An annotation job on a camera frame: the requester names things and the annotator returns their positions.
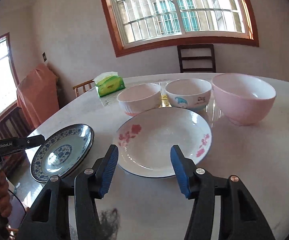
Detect small blue white plate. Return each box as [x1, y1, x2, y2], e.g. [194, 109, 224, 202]
[31, 124, 95, 183]

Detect white plate pink flowers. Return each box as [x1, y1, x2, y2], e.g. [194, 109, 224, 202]
[113, 107, 212, 178]

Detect white ribbed bowl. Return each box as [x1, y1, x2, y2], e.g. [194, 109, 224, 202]
[117, 83, 162, 116]

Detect large pink bowl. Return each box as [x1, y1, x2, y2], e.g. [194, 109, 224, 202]
[211, 73, 276, 126]

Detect white bowl Dog print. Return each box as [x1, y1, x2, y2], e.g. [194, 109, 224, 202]
[164, 78, 212, 112]

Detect left hand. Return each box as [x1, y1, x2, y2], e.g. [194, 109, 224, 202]
[0, 171, 12, 218]

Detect dark wooden bench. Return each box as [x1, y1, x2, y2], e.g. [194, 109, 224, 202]
[0, 101, 33, 177]

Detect orange cloth covered object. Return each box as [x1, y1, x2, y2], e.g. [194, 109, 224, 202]
[17, 63, 59, 129]

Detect light wooden chair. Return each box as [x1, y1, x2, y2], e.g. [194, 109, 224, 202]
[72, 79, 95, 98]

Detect green tissue pack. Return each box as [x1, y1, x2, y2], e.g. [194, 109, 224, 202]
[94, 72, 125, 98]

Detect dark wooden chair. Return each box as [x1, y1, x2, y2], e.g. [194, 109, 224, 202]
[177, 44, 217, 73]

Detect large window wooden frame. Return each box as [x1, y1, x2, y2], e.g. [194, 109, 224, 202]
[101, 0, 259, 57]

